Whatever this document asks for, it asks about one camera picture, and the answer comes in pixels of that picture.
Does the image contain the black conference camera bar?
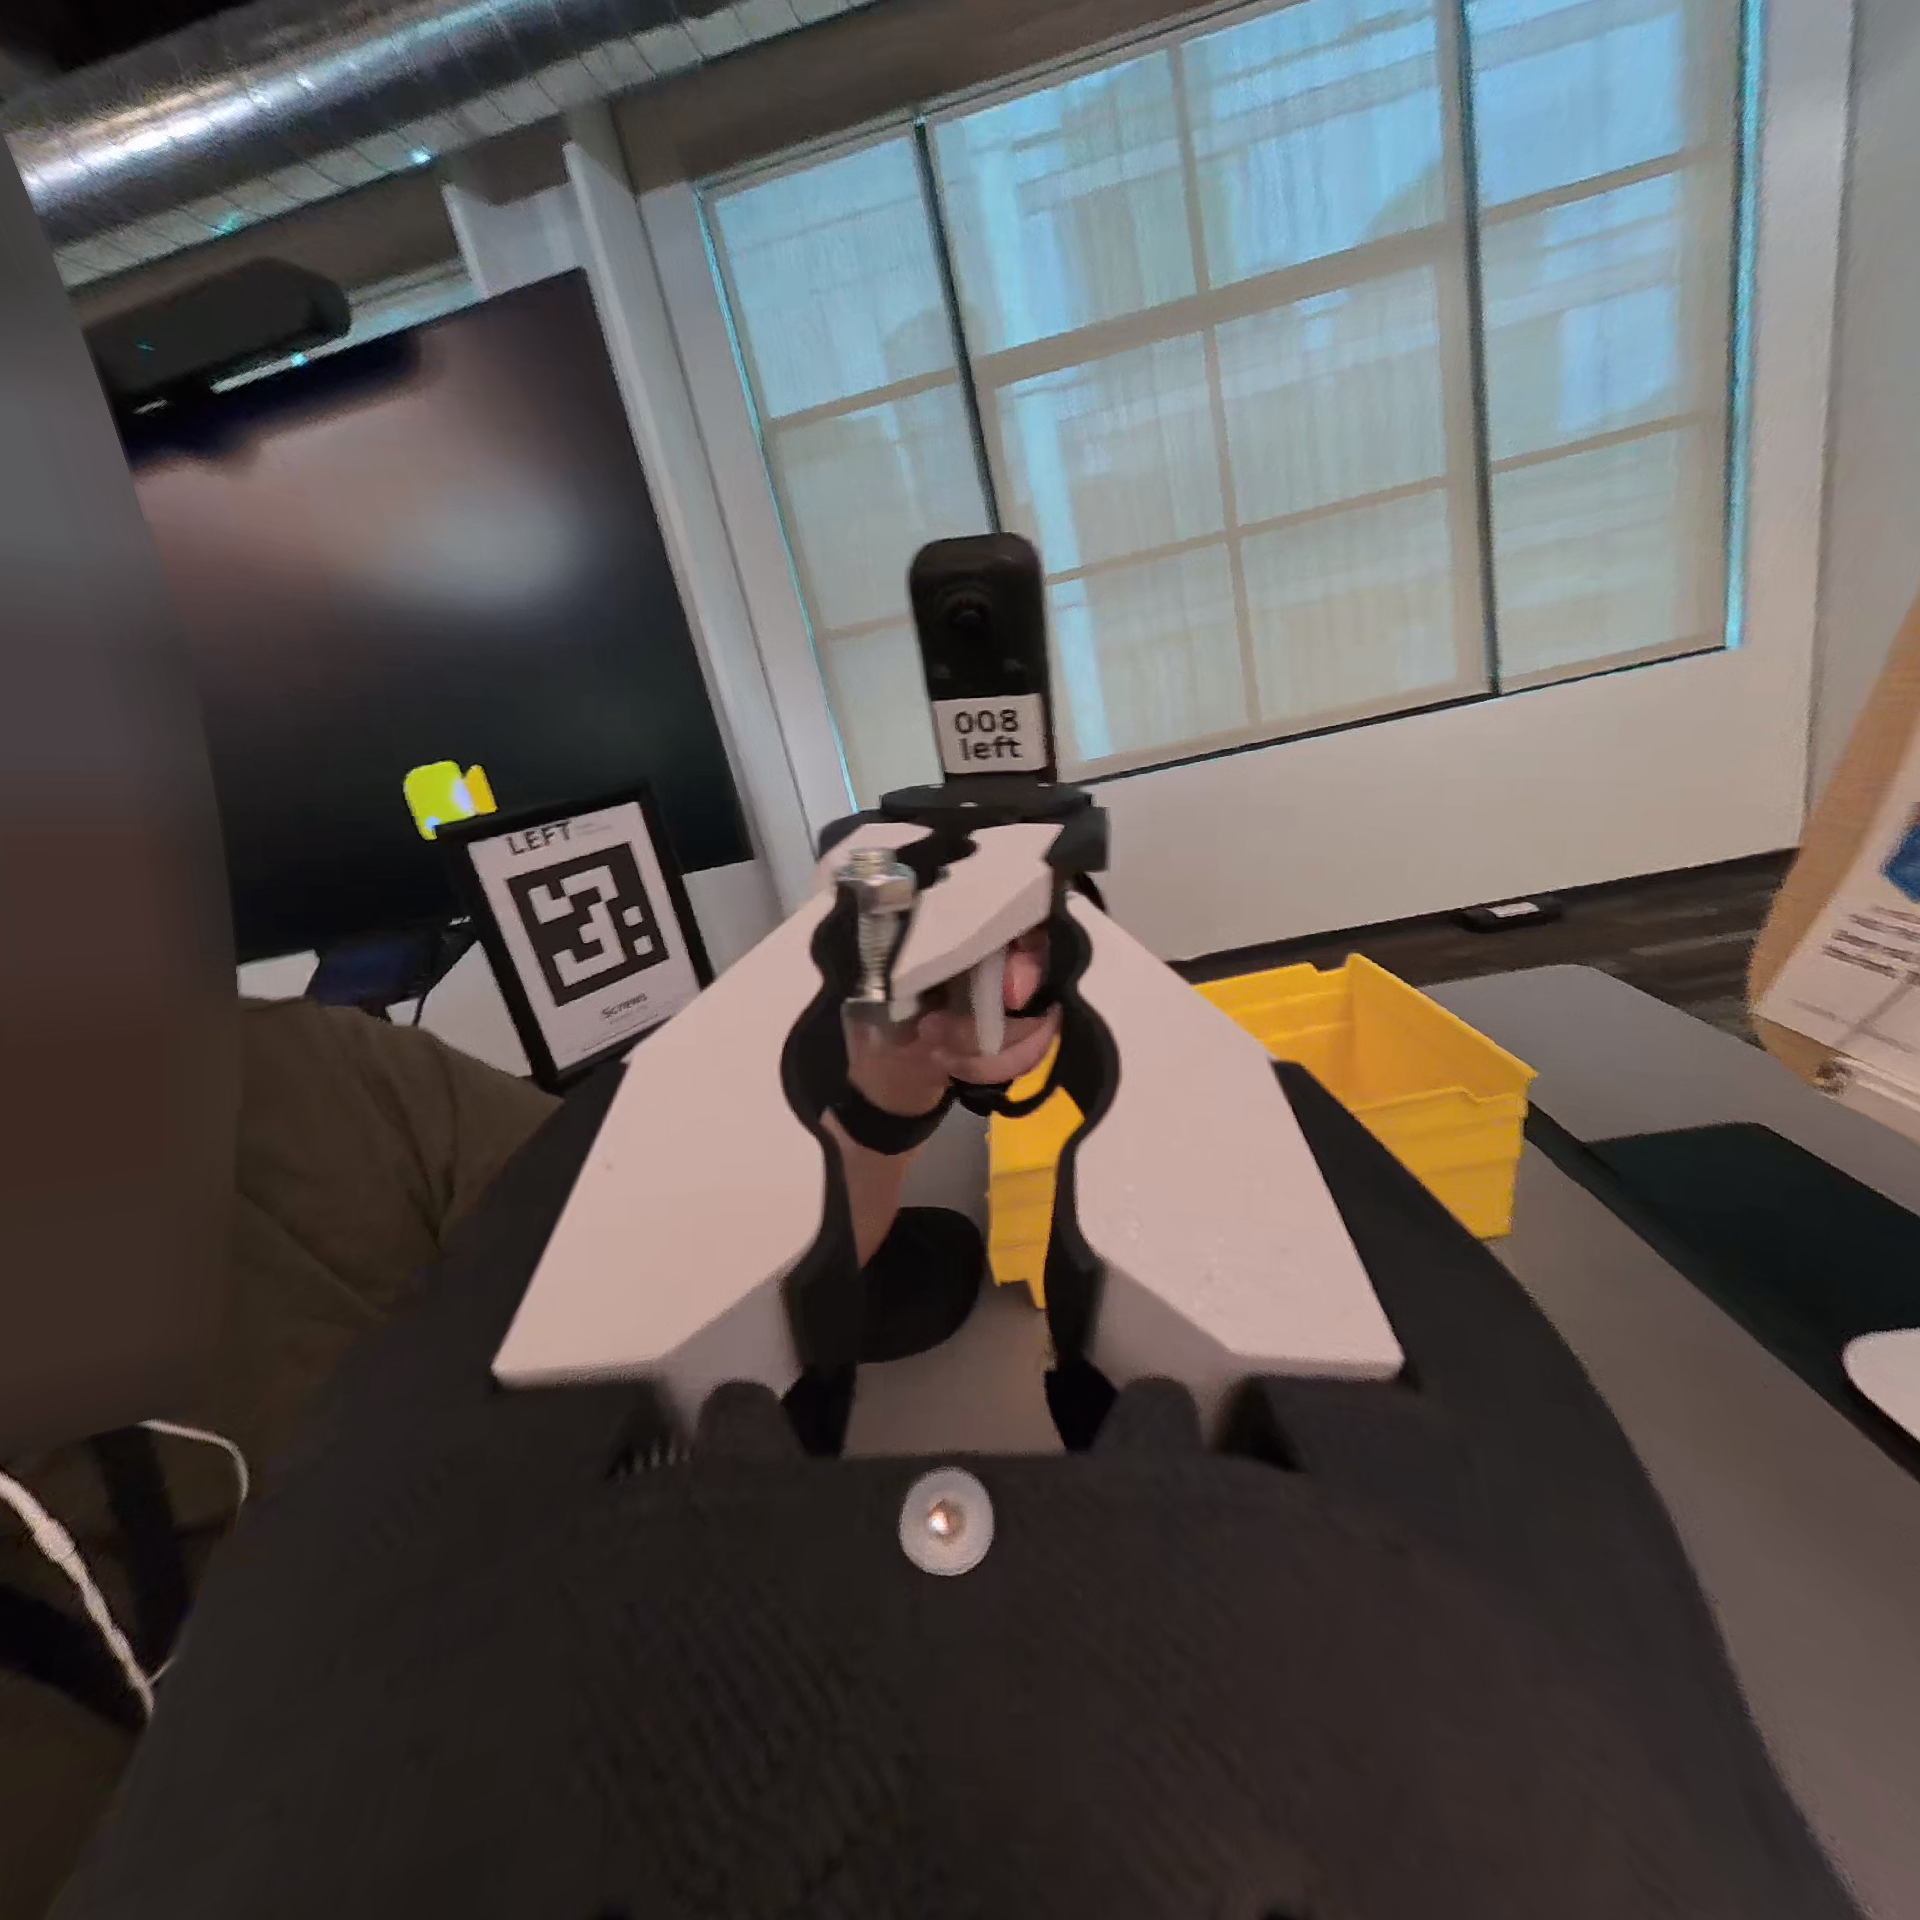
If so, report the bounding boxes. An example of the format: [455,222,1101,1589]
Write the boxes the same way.
[82,258,354,400]

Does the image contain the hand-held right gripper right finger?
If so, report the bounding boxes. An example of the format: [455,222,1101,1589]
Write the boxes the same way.
[1047,885,1407,1453]

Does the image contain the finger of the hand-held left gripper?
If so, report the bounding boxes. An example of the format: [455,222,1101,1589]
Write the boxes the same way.
[814,822,987,903]
[886,824,1063,1023]

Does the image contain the yellow plastic bin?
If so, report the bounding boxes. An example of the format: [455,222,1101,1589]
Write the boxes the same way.
[987,954,1538,1309]

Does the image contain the large dark display screen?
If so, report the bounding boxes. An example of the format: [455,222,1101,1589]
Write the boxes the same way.
[113,269,753,963]

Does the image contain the large grid window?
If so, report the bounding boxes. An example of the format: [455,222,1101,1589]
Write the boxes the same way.
[698,0,1757,781]

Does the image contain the person's left hand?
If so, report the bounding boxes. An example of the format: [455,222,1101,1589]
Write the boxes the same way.
[847,931,1063,1123]

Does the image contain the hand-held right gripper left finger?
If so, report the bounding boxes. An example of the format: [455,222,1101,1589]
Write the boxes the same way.
[492,885,863,1450]

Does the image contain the dark desk mat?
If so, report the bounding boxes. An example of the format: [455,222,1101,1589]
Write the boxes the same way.
[1529,1118,1920,1443]

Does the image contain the steel hex bolt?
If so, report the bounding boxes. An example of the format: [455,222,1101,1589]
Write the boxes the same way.
[833,847,921,1038]

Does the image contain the instruction sheet on board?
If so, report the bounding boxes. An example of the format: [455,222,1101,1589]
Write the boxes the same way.
[1746,598,1920,1112]

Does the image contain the silver ventilation duct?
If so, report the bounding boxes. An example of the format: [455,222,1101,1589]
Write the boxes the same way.
[0,0,842,248]

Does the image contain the black textured pad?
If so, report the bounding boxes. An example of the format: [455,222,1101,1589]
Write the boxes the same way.
[861,1205,987,1364]

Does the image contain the thin white cable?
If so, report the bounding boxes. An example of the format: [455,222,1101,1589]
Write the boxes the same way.
[0,1416,249,1728]

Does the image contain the black wristband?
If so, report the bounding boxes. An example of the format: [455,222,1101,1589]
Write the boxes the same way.
[822,1084,962,1162]

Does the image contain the printed instruction sheet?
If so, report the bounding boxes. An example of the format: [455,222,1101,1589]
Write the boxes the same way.
[1777,810,1920,1080]

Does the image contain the black framed marker sign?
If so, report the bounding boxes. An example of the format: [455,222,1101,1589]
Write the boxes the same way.
[439,787,713,1088]

